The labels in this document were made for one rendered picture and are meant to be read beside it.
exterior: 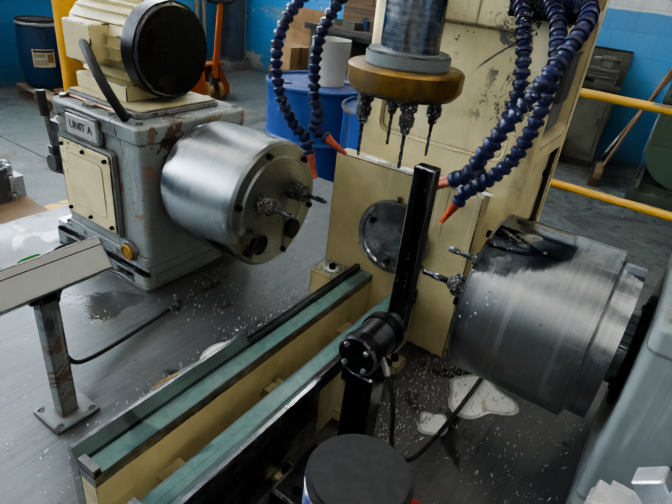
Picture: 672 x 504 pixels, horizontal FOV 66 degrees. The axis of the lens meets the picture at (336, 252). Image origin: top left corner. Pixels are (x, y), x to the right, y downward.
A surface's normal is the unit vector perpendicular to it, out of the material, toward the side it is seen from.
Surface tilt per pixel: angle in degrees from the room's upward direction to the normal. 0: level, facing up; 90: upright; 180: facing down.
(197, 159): 47
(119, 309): 0
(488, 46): 90
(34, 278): 53
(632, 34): 90
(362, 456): 0
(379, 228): 90
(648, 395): 90
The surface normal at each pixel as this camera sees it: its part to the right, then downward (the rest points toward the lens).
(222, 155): -0.25, -0.51
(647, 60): -0.58, 0.34
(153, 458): 0.82, 0.35
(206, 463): 0.11, -0.87
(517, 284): -0.37, -0.29
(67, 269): 0.72, -0.24
